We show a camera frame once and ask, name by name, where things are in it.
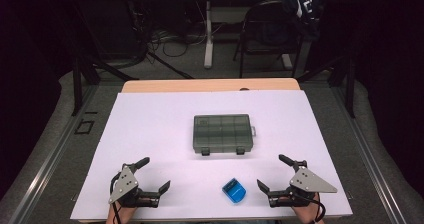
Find black metal stand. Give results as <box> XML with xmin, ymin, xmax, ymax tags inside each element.
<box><xmin>68</xmin><ymin>55</ymin><xmax>134</xmax><ymax>117</ymax></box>
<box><xmin>296</xmin><ymin>53</ymin><xmax>356</xmax><ymax>119</ymax></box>

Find dark blue jacket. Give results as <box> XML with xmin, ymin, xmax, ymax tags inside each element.
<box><xmin>281</xmin><ymin>0</ymin><xmax>325</xmax><ymax>38</ymax></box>

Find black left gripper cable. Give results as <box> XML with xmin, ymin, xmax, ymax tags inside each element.
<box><xmin>109</xmin><ymin>172</ymin><xmax>123</xmax><ymax>224</ymax></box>

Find person's right hand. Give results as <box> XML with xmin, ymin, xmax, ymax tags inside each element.
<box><xmin>293</xmin><ymin>193</ymin><xmax>326</xmax><ymax>224</ymax></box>

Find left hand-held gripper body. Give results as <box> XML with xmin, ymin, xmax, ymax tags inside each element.
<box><xmin>108</xmin><ymin>166</ymin><xmax>161</xmax><ymax>209</ymax></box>

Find black tripod leg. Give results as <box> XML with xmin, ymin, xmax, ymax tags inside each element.
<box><xmin>148</xmin><ymin>50</ymin><xmax>194</xmax><ymax>80</ymax></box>

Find black tape square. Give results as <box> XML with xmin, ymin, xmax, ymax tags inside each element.
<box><xmin>74</xmin><ymin>119</ymin><xmax>95</xmax><ymax>135</ymax></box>

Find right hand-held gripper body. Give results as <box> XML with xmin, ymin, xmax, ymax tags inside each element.
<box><xmin>268</xmin><ymin>166</ymin><xmax>338</xmax><ymax>208</ymax></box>

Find grey transparent organizer box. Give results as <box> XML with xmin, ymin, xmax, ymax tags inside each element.
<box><xmin>192</xmin><ymin>113</ymin><xmax>257</xmax><ymax>157</ymax></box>

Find aluminium floor rail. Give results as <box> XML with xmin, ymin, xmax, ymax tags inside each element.
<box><xmin>333</xmin><ymin>83</ymin><xmax>409</xmax><ymax>224</ymax></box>
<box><xmin>8</xmin><ymin>83</ymin><xmax>99</xmax><ymax>224</ymax></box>

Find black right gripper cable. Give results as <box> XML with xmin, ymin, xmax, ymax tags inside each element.
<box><xmin>299</xmin><ymin>195</ymin><xmax>327</xmax><ymax>224</ymax></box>

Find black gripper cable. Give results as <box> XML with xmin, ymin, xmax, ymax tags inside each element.
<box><xmin>299</xmin><ymin>195</ymin><xmax>327</xmax><ymax>224</ymax></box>
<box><xmin>109</xmin><ymin>172</ymin><xmax>123</xmax><ymax>224</ymax></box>

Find blue transparent stamp box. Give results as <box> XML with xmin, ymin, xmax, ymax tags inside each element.
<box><xmin>221</xmin><ymin>177</ymin><xmax>248</xmax><ymax>204</ymax></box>

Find tangle of floor cables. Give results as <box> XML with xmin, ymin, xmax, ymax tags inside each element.
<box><xmin>146</xmin><ymin>20</ymin><xmax>228</xmax><ymax>58</ymax></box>

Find person's left hand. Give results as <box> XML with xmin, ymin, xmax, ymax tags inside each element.
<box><xmin>105</xmin><ymin>205</ymin><xmax>138</xmax><ymax>224</ymax></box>

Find wooden desk with white legs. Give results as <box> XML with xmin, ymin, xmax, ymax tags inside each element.
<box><xmin>184</xmin><ymin>0</ymin><xmax>332</xmax><ymax>71</ymax></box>

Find black folding chair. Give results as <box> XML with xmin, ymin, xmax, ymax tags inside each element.
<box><xmin>233</xmin><ymin>0</ymin><xmax>306</xmax><ymax>79</ymax></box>

